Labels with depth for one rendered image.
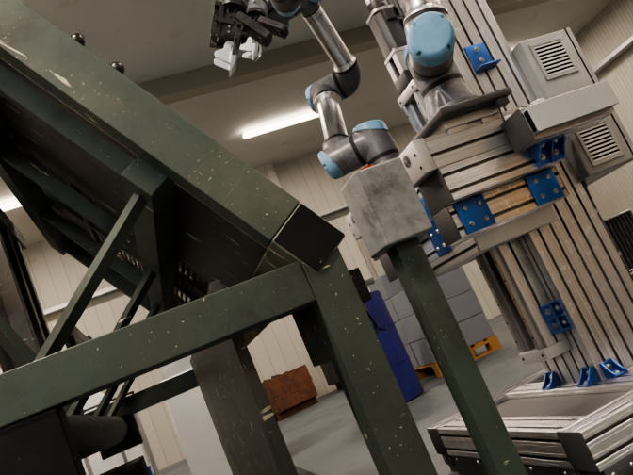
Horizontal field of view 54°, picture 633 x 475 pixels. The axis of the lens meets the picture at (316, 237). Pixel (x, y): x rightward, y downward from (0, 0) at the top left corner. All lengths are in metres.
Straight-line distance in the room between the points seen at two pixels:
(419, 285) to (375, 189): 0.23
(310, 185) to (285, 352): 2.94
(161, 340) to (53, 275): 9.16
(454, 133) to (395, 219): 0.39
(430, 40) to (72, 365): 1.09
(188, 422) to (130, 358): 3.59
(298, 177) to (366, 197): 9.61
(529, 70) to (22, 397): 1.64
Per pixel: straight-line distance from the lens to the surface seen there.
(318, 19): 2.38
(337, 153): 2.20
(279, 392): 8.91
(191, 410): 4.80
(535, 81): 2.09
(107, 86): 1.40
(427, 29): 1.64
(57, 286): 10.32
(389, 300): 6.12
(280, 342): 10.19
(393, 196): 1.38
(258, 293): 1.26
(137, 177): 1.38
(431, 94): 1.75
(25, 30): 1.49
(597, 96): 1.78
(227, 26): 1.74
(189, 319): 1.24
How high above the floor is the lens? 0.60
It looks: 10 degrees up
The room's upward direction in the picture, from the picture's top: 23 degrees counter-clockwise
